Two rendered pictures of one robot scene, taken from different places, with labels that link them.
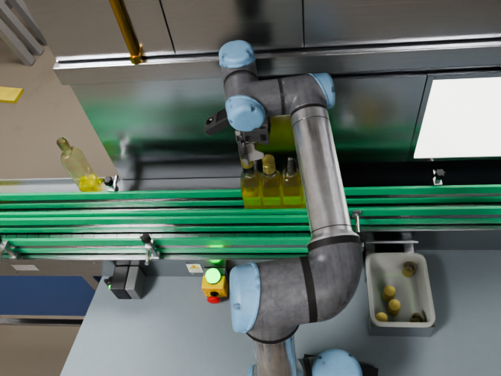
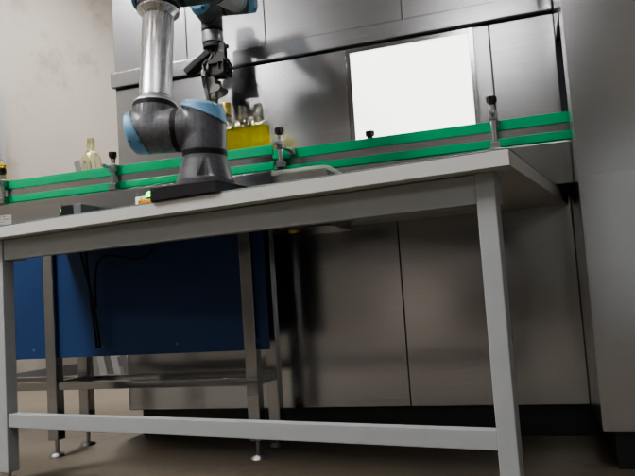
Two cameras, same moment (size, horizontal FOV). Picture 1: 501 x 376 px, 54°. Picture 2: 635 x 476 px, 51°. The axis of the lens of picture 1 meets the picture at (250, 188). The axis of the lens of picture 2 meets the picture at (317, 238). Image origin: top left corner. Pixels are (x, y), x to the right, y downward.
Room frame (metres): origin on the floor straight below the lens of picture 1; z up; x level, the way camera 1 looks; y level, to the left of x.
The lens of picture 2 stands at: (-1.41, -0.55, 0.50)
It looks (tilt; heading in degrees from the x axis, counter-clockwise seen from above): 5 degrees up; 5
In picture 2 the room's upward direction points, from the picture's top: 4 degrees counter-clockwise
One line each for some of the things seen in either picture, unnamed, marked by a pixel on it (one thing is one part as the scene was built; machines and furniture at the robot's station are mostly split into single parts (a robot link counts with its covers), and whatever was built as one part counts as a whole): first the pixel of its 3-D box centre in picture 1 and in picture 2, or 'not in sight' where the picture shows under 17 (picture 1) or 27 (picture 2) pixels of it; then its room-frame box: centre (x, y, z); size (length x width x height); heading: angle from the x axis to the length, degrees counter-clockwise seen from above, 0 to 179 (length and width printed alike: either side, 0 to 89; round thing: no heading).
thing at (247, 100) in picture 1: (252, 101); (207, 6); (0.73, -0.04, 1.47); 0.11 x 0.11 x 0.08; 87
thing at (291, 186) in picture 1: (292, 194); (245, 151); (0.81, -0.12, 0.99); 0.06 x 0.06 x 0.21; 77
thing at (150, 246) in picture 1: (150, 254); (109, 170); (0.73, 0.33, 0.94); 0.07 x 0.04 x 0.13; 168
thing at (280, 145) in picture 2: (358, 239); (283, 148); (0.65, -0.27, 0.95); 0.17 x 0.03 x 0.12; 168
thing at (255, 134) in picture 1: (250, 119); (215, 61); (0.83, -0.03, 1.31); 0.09 x 0.08 x 0.12; 77
